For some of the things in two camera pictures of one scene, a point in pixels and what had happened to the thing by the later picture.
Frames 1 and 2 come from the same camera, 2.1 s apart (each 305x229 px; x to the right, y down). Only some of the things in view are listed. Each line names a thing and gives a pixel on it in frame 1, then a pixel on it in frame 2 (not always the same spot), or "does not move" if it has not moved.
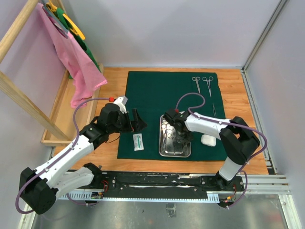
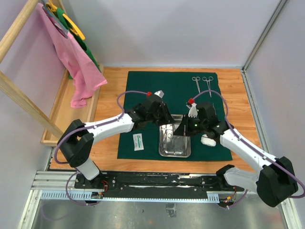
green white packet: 138,142 does not move
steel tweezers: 214,110 does not move
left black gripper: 136,125 to 167,118
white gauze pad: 208,140 does not move
